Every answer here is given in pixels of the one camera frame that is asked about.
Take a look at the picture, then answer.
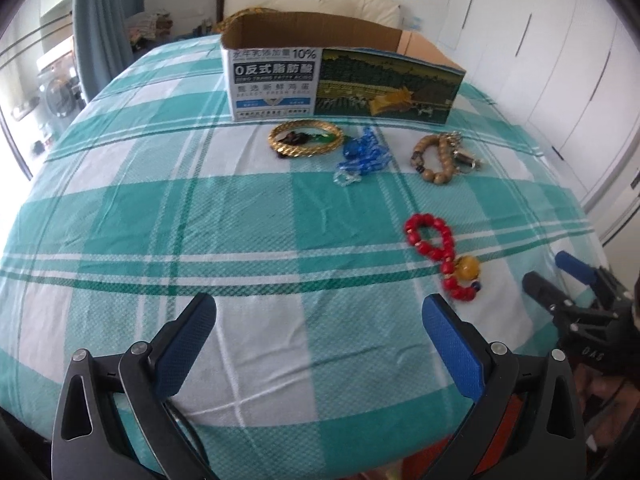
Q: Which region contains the grey washing machine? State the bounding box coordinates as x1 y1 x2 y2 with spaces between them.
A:
35 49 84 127

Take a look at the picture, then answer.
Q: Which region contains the brown wooden bead bracelet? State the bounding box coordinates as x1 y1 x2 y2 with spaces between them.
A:
412 131 485 185

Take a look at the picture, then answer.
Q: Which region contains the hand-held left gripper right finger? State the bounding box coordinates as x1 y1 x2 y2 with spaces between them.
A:
421 294 586 480

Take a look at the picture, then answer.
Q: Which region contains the printed cardboard box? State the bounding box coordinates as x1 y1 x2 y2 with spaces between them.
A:
220 10 467 125

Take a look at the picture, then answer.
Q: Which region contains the green checked tablecloth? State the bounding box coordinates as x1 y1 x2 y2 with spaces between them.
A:
0 35 614 477

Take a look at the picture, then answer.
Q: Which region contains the red bead bracelet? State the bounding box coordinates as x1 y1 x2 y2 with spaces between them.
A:
404 213 482 304

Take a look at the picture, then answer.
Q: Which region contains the person's right hand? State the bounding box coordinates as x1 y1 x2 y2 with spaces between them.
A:
575 366 640 443

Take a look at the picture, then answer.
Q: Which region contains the gold chain bracelet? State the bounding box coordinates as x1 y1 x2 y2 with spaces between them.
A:
268 119 345 160

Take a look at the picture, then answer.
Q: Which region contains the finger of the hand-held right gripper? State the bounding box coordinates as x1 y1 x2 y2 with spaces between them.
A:
555 250 602 287
522 272 577 319

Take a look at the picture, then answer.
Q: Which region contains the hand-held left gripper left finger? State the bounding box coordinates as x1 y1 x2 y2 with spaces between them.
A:
52 292 218 480

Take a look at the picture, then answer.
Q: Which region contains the blue crystal bead bracelet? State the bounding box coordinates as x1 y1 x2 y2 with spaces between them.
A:
333 126 392 189

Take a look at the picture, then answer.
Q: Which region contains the blue curtain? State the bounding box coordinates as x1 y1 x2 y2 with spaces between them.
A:
73 0 146 104

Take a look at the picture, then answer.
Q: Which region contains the pile of clothes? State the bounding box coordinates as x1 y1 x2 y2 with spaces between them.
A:
124 9 174 52

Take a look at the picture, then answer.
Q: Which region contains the white wardrobe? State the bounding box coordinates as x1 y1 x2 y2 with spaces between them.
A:
439 0 640 223

